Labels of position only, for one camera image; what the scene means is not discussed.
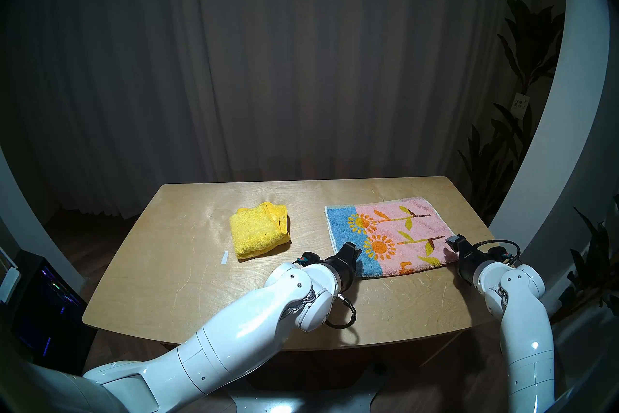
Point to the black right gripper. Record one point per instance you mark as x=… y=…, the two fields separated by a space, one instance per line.
x=466 y=267

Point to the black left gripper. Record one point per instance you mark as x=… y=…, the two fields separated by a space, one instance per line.
x=344 y=274

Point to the pink blue sunflower towel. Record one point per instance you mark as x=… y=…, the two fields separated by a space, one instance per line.
x=401 y=233

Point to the yellow terry towel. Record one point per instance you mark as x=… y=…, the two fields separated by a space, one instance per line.
x=258 y=233

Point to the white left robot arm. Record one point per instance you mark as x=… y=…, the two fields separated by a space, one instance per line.
x=232 y=339

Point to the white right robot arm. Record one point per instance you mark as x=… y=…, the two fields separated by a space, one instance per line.
x=524 y=334

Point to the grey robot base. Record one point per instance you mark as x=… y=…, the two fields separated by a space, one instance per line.
x=309 y=403

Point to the white curved arch panel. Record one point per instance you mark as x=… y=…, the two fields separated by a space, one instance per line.
x=26 y=233
x=556 y=150

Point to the small dark leafy plant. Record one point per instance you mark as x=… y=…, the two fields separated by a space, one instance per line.
x=592 y=267

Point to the white plant tag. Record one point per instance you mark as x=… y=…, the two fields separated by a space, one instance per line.
x=520 y=105

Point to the grey pleated curtain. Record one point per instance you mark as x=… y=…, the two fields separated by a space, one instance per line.
x=290 y=54

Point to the tall dark leafy plant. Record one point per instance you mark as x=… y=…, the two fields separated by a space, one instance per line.
x=524 y=44

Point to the white wall device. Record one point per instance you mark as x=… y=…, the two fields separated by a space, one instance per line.
x=8 y=285

